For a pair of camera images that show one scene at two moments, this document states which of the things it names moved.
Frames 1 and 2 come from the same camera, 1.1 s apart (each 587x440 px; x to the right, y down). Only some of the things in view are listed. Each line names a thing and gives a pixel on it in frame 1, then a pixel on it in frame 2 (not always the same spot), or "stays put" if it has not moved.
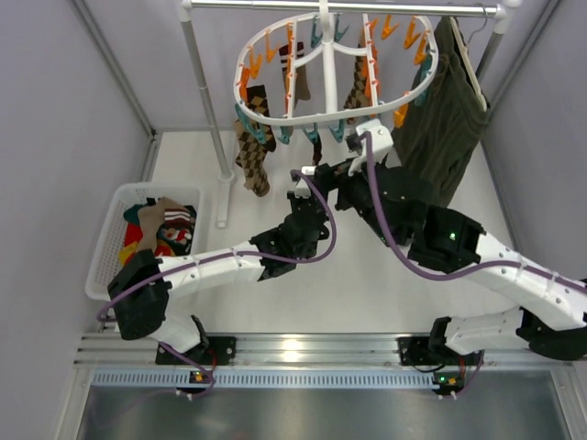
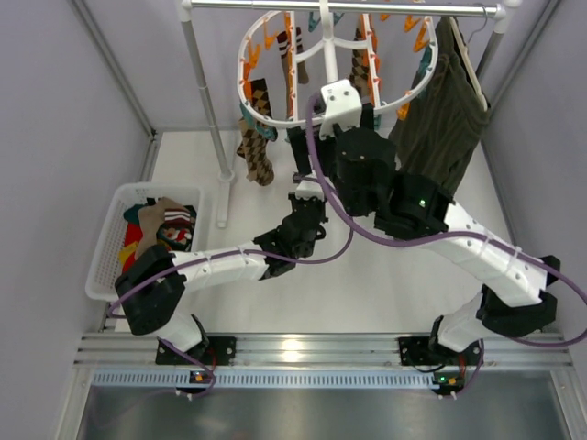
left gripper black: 299,202 stays put
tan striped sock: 302,85 to 282,42
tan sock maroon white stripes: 152,215 stays put
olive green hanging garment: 442,136 stays put
